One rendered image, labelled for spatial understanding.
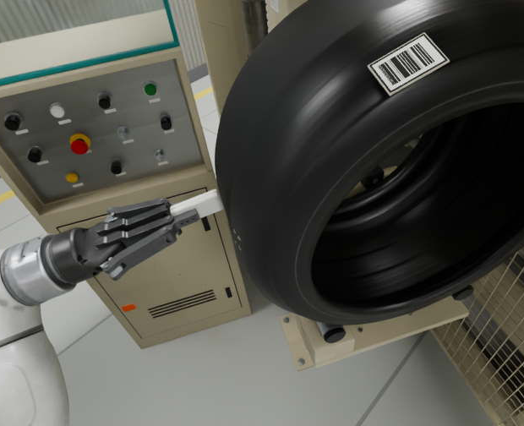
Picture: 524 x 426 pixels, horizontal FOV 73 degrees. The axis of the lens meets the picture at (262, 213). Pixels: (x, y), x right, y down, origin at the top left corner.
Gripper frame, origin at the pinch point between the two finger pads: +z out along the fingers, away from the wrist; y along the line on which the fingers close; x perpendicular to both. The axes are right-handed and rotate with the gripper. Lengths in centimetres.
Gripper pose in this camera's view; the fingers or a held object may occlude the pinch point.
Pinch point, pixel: (197, 207)
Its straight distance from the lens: 51.5
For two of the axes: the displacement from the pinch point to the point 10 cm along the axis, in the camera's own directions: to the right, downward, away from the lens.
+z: 9.3, -3.7, 0.1
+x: 2.5, 6.6, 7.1
